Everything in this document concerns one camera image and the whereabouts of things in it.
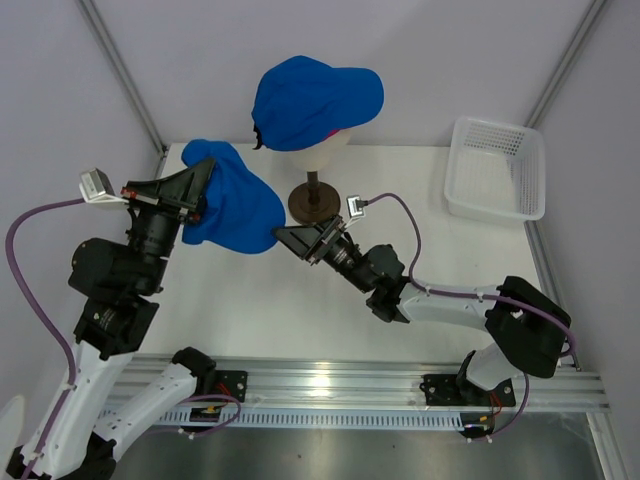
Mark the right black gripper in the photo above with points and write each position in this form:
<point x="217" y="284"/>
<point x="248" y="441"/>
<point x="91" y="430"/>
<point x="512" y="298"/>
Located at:
<point x="306" y="240"/>

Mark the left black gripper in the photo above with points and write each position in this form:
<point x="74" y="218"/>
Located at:
<point x="188" y="185"/>

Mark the blue baseball cap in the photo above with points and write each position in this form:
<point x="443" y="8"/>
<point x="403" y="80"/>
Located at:
<point x="241" y="209"/>
<point x="299" y="101"/>

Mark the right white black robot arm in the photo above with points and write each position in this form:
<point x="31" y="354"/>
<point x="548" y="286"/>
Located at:
<point x="529" y="332"/>

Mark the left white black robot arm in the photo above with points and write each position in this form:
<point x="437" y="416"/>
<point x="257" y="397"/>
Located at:
<point x="117" y="280"/>

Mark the cream mannequin head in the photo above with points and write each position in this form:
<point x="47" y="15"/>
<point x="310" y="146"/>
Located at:
<point x="315" y="158"/>

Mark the left corner aluminium profile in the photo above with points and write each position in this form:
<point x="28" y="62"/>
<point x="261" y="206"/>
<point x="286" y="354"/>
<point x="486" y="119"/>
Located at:
<point x="110" y="51"/>

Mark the corner aluminium profile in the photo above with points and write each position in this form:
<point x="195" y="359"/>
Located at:
<point x="110" y="51"/>
<point x="580" y="38"/>

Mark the white perforated plastic basket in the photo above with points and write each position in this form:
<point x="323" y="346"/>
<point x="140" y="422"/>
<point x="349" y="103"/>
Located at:
<point x="496" y="172"/>

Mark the right corner aluminium profile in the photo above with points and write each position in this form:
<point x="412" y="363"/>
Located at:
<point x="580" y="38"/>

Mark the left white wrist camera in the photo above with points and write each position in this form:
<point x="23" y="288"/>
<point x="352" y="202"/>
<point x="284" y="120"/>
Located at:
<point x="96" y="189"/>

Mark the aluminium extrusion rail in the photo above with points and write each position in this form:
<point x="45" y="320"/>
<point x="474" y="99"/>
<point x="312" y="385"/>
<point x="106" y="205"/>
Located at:
<point x="274" y="383"/>

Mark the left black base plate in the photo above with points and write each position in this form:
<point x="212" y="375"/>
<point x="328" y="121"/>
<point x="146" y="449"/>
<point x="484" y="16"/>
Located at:
<point x="233" y="383"/>

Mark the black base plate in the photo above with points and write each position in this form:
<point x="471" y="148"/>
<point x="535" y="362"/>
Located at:
<point x="233" y="383"/>
<point x="447" y="390"/>

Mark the white slotted cable duct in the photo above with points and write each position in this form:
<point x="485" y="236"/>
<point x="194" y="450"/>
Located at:
<point x="405" y="420"/>

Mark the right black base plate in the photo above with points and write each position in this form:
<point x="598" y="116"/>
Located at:
<point x="447" y="390"/>

